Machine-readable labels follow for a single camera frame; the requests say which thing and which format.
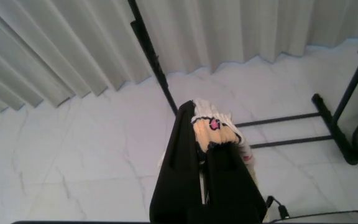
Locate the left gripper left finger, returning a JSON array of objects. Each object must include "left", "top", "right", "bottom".
[{"left": 149, "top": 101, "right": 206, "bottom": 224}]

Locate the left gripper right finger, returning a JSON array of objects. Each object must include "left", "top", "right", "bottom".
[{"left": 205, "top": 142, "right": 267, "bottom": 224}]

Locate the cream printed garment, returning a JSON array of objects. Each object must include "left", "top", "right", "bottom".
[{"left": 157, "top": 98, "right": 270, "bottom": 224}]

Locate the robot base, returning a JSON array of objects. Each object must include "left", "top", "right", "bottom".
[{"left": 265, "top": 195, "right": 358, "bottom": 224}]

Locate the black clothes rack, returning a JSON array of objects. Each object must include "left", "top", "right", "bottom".
[{"left": 127, "top": 0, "right": 358, "bottom": 166}]

